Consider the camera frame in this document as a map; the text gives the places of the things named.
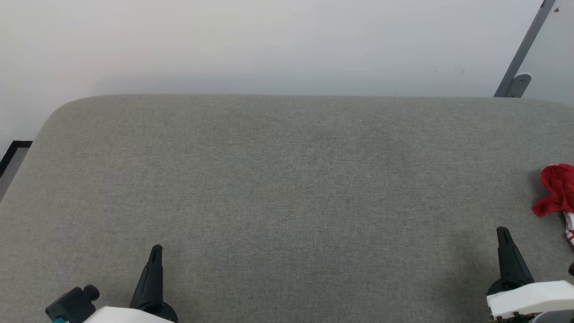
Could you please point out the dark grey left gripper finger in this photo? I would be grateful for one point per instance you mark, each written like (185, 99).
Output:
(159, 278)
(145, 287)

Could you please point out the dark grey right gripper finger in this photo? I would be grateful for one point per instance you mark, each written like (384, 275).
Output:
(506, 260)
(518, 264)

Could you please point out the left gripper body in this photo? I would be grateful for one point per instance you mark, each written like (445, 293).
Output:
(168, 312)

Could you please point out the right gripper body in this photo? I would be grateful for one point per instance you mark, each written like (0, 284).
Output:
(502, 287)

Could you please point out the red and white basketball jersey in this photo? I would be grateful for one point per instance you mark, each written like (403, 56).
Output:
(558, 188)

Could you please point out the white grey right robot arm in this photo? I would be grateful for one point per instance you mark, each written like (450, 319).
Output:
(556, 317)

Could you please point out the black skirting strip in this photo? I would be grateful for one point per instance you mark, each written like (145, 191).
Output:
(9, 154)

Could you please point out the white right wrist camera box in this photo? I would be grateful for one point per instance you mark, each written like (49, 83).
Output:
(533, 298)

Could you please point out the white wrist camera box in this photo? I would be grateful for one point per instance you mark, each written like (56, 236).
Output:
(533, 298)
(125, 316)

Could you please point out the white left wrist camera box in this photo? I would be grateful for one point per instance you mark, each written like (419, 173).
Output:
(125, 316)

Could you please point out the black left wrist camera connector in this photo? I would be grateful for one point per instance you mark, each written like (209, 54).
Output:
(71, 303)

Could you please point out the grey metal bracket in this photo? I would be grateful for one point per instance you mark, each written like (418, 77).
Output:
(519, 86)

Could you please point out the grey metal post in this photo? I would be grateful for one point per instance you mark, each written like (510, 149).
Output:
(524, 45)

